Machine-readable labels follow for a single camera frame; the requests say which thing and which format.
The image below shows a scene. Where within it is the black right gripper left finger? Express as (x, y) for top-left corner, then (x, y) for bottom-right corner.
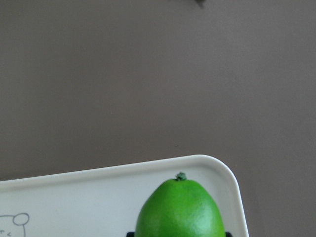
(126, 232), (135, 237)

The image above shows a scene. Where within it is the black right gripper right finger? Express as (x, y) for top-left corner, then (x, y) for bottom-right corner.
(225, 232), (233, 237)

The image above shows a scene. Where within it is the green lime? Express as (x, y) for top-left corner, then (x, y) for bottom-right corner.
(134, 172), (226, 237)

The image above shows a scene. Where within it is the cream rabbit tray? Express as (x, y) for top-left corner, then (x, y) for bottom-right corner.
(0, 155), (248, 237)

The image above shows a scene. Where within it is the grey folded cloth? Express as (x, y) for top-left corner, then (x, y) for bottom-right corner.
(195, 0), (205, 8)

